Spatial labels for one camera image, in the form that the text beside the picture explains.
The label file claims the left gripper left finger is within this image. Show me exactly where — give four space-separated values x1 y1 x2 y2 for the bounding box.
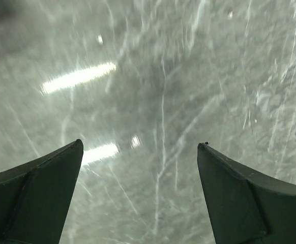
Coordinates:
0 139 83 244

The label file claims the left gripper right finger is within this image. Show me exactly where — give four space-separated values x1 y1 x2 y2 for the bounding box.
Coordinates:
197 143 296 244

